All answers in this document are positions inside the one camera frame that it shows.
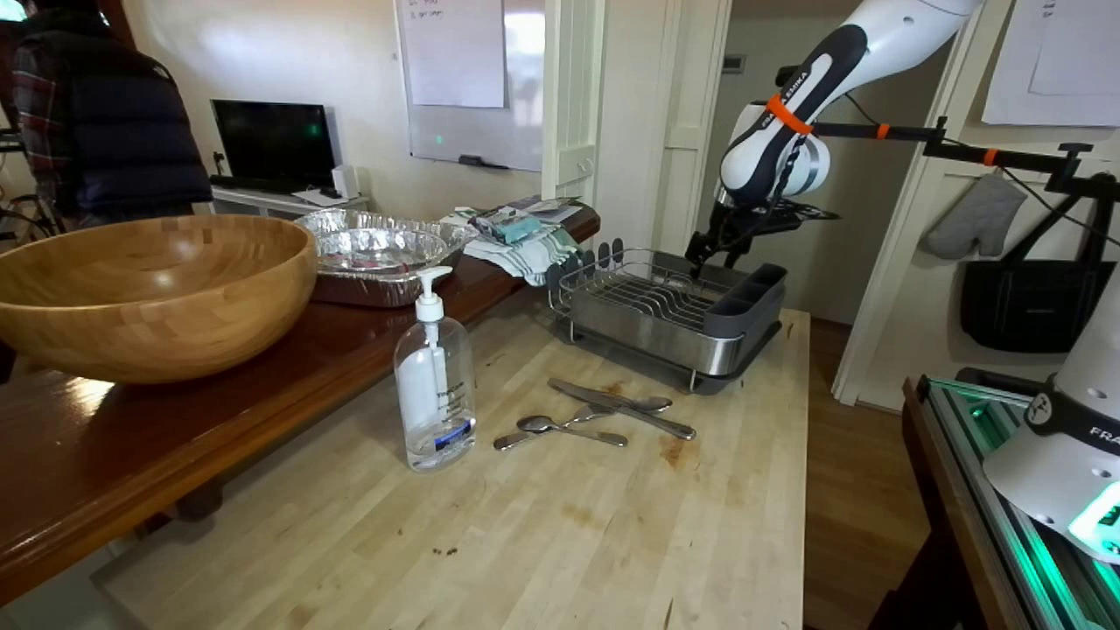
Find white desk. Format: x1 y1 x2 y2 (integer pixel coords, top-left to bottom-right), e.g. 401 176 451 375
197 171 376 223

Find metal spoon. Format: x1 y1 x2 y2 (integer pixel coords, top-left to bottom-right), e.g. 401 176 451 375
491 409 634 456

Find green lit robot stand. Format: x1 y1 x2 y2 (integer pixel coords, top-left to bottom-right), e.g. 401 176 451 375
866 368 1120 630

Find metal utensils on table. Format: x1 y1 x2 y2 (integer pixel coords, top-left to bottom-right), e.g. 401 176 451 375
543 375 701 445

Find striped kitchen towel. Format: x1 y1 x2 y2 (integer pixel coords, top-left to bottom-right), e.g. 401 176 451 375
441 197 597 291

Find large wooden bowl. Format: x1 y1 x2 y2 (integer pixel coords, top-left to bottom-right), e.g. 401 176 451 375
0 210 323 384

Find orange arm strap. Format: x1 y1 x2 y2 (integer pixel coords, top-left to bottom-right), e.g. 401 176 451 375
761 93 816 141

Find black computer monitor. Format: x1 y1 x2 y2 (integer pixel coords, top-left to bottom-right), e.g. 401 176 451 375
211 99 343 198

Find teal packet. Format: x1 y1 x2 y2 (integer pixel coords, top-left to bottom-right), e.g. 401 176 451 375
486 210 561 253

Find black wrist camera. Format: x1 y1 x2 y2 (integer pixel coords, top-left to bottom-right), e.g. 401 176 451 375
761 197 838 226

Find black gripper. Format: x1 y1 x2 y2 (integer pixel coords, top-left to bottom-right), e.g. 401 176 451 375
683 198 812 282

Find person in dark vest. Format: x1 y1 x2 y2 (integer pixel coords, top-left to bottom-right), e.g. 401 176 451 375
0 0 215 234

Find white paper sheet on whiteboard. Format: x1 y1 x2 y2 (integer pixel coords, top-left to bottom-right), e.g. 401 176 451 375
396 0 512 112

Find black camera boom stand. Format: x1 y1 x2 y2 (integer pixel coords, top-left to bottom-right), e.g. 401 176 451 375
808 112 1120 272

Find black hanging bag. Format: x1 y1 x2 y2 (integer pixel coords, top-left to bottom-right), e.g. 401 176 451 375
957 214 1111 358

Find steel and grey plate rack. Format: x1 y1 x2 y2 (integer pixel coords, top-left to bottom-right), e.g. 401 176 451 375
543 239 792 396

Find wall whiteboard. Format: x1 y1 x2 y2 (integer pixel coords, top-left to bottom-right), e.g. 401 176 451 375
393 0 548 176

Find brown wooden table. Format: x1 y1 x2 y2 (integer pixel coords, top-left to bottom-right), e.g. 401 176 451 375
0 203 606 609

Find clear pump sanitizer bottle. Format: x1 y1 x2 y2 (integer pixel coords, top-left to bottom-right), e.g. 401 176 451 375
393 261 479 473

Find metal fork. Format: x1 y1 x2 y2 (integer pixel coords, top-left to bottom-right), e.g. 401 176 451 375
568 388 674 434

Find white wall poster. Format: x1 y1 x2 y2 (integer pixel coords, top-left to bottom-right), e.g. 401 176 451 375
977 0 1120 134

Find grey oven mitt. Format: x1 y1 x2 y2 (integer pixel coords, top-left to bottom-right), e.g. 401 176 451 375
917 171 1030 261

